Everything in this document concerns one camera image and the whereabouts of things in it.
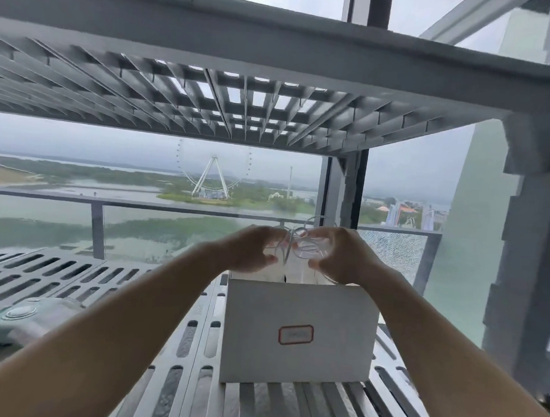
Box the person's left hand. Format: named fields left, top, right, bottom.
left=214, top=223, right=294, bottom=278

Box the person's right hand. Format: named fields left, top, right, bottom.
left=305, top=225, right=389, bottom=288

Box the person's right forearm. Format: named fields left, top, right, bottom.
left=359, top=264, right=550, bottom=417

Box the person's left forearm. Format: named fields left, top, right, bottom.
left=0, top=229, right=235, bottom=417

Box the cracked glass railing panel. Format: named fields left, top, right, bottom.
left=354, top=229, right=431, bottom=291

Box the white cardboard box red label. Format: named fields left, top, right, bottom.
left=219, top=268, right=383, bottom=394

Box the white ferris wheel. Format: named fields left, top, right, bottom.
left=173, top=137, right=255, bottom=203

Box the grey balcony railing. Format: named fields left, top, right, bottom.
left=0, top=188, right=445, bottom=297

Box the grey slotted shelf rack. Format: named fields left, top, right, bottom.
left=0, top=0, right=550, bottom=417

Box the dark window frame post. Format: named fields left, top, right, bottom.
left=317, top=146, right=370, bottom=231

